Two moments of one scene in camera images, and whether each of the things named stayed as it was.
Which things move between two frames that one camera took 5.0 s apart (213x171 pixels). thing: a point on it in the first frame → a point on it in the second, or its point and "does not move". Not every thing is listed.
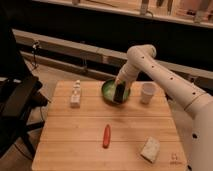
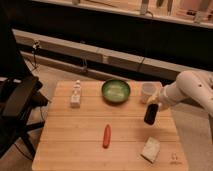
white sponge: x=151 y=149 does not move
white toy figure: x=75 y=98 does not move
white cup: x=148 y=91 does not move
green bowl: x=107 y=92 does not move
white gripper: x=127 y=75 → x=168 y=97
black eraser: x=119 y=92 → x=151 y=113
